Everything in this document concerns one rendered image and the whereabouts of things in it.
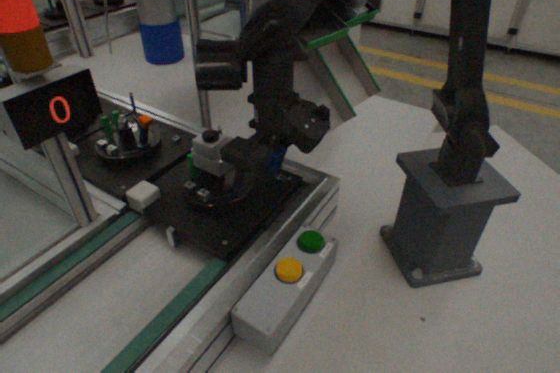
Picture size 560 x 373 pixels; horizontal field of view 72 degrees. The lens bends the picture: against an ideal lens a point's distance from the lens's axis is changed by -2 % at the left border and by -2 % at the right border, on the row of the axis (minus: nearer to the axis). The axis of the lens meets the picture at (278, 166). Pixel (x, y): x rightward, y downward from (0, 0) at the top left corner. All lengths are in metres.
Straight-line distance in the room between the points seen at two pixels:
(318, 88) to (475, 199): 0.43
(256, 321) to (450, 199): 0.34
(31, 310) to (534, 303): 0.83
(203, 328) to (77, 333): 0.20
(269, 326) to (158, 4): 1.24
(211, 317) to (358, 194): 0.48
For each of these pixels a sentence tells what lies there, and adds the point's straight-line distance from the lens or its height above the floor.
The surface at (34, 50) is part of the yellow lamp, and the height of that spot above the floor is 1.29.
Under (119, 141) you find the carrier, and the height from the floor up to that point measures 0.99.
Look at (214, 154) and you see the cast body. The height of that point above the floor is 1.07.
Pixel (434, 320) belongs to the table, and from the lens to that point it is 0.75.
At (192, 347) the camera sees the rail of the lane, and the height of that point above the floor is 0.96.
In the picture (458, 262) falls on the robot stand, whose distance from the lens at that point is 0.78.
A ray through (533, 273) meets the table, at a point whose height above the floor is 0.86.
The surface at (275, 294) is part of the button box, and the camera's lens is 0.60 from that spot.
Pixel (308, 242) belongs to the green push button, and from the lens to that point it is 0.65.
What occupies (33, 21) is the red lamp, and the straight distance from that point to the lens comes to 0.57.
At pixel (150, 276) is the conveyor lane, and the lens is 0.71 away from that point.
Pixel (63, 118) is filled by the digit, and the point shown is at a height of 1.19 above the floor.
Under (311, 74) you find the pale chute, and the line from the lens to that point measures 0.92.
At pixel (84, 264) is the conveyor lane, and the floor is 0.94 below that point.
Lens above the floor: 1.46
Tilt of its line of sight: 37 degrees down
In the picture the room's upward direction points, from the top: straight up
